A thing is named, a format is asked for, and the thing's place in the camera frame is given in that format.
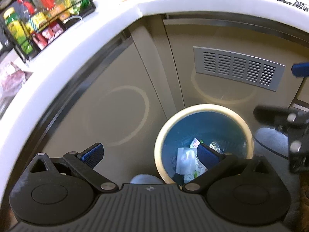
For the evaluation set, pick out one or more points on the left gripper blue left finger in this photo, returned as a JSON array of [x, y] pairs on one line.
[[82, 166]]

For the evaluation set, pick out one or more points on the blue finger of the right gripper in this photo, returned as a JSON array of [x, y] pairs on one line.
[[273, 116], [300, 70]]

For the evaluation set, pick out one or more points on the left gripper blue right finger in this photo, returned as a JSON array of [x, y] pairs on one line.
[[216, 165]]

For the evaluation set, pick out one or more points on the clear plastic bag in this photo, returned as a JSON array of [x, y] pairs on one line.
[[215, 146]]

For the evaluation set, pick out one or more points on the translucent plastic box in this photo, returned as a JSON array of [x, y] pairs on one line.
[[186, 161]]

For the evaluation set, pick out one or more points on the blue trash bin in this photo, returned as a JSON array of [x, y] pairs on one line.
[[207, 123]]

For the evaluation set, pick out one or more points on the light blue slipper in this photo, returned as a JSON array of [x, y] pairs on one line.
[[273, 141]]

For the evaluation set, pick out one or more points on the cabinet vent grille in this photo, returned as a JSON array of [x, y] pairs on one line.
[[238, 67]]

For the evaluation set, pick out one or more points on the plastic bag with meat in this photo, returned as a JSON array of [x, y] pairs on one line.
[[12, 80]]

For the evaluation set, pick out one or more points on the smartphone showing video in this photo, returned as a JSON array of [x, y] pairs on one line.
[[48, 35]]

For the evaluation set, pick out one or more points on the red cap sauce bottle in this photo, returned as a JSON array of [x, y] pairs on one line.
[[34, 19]]

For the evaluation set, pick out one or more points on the green label oil bottle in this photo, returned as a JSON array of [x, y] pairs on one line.
[[17, 30]]

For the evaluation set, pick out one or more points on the orange cap oil bottle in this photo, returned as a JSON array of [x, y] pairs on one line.
[[54, 9]]

